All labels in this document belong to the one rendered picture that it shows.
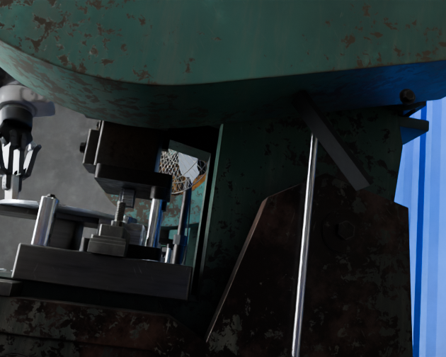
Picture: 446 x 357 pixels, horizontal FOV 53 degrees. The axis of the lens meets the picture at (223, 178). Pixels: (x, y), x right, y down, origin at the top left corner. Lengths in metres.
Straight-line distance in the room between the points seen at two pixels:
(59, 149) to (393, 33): 7.61
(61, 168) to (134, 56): 7.44
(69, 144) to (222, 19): 7.52
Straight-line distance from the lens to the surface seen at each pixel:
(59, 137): 8.19
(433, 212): 1.96
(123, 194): 1.02
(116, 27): 0.65
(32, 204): 0.93
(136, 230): 0.96
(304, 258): 0.77
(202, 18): 0.65
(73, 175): 7.97
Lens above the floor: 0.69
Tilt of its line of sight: 13 degrees up
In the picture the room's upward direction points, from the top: 8 degrees clockwise
